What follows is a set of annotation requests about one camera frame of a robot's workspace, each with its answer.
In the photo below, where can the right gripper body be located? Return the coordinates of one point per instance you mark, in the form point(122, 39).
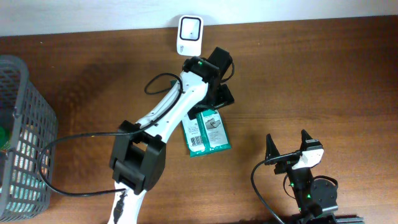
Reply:
point(286, 168)

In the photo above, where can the grey plastic mesh basket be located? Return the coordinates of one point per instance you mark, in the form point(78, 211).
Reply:
point(28, 124)

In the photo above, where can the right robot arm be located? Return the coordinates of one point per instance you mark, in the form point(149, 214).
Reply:
point(315, 195)

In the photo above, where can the white barcode scanner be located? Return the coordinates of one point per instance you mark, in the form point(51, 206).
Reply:
point(190, 35)

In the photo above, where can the green wipes packet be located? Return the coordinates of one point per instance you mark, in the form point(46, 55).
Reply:
point(205, 134)

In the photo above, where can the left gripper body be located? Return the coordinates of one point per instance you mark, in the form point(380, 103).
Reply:
point(224, 94)

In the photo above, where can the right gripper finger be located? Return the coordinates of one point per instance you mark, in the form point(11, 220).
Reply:
point(272, 154)
point(307, 141)

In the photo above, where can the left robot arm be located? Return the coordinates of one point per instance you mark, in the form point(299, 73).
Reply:
point(139, 151)

